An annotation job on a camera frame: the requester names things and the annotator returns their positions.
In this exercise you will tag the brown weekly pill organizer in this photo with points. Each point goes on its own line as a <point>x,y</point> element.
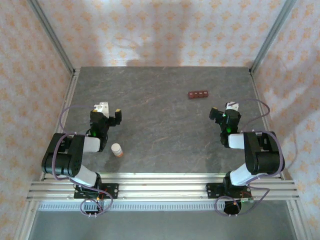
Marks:
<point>198,94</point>

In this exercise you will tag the white ribbed bottle cap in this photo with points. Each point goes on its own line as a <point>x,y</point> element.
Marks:
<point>115,147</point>

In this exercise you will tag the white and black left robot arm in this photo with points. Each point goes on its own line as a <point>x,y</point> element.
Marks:
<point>62,155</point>

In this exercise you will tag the small green circuit board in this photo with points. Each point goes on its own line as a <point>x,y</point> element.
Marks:
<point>247,200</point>

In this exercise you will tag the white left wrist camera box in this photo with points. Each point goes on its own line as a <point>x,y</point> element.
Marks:
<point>102,109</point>

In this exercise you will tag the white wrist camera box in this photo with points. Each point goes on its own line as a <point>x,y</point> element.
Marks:
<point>232,105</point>
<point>102,109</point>

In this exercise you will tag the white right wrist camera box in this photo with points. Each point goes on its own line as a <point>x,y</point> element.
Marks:
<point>232,105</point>

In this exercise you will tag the aluminium table side rail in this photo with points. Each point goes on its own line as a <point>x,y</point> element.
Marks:
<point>67,107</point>
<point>265,107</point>

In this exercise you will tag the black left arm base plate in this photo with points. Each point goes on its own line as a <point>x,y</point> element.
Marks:
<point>112,191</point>

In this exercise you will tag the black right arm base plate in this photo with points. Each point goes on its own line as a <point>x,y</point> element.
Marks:
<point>213,191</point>

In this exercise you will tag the aluminium mounting rail beam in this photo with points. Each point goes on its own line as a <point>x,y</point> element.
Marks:
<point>162,191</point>

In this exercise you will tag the aluminium frame post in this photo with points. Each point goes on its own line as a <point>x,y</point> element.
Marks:
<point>51,35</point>
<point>272,35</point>

